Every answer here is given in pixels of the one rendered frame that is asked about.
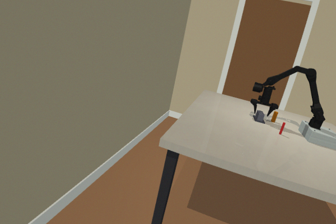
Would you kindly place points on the orange cylinder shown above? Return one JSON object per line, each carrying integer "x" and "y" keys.
{"x": 274, "y": 117}

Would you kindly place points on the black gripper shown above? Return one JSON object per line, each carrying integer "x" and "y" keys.
{"x": 264, "y": 101}

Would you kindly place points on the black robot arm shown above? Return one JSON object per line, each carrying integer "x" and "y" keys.
{"x": 311, "y": 74}

